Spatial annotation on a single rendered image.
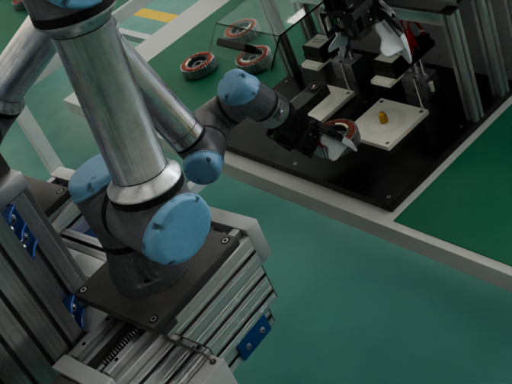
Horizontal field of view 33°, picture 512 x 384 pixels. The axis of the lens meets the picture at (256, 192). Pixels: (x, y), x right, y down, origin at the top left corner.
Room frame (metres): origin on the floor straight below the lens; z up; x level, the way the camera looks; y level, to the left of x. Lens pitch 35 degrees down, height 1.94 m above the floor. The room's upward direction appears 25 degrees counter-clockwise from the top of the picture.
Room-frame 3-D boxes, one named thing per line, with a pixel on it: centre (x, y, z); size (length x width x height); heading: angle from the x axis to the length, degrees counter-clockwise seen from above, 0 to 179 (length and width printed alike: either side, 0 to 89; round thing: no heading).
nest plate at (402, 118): (1.71, -0.35, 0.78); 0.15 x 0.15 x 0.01; 28
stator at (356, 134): (1.64, -0.21, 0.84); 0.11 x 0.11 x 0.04
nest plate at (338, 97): (1.93, -0.23, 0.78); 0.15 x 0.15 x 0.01; 28
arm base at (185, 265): (1.23, 0.22, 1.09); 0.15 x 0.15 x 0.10
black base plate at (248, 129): (1.83, -0.30, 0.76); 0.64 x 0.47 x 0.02; 28
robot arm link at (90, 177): (1.22, 0.21, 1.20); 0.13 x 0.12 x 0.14; 28
